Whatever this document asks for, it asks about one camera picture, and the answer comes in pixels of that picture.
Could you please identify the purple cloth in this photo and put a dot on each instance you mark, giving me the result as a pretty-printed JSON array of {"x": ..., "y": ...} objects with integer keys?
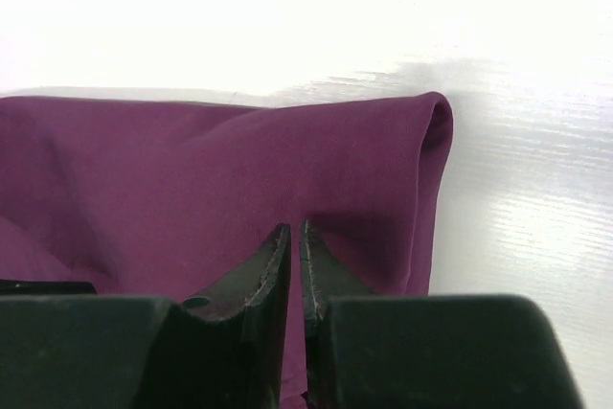
[{"x": 163, "y": 199}]

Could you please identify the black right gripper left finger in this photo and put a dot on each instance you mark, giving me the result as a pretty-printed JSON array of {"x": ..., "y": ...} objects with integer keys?
[{"x": 63, "y": 345}]

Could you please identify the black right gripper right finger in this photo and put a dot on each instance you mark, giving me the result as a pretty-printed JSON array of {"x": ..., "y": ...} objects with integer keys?
[{"x": 365, "y": 350}]

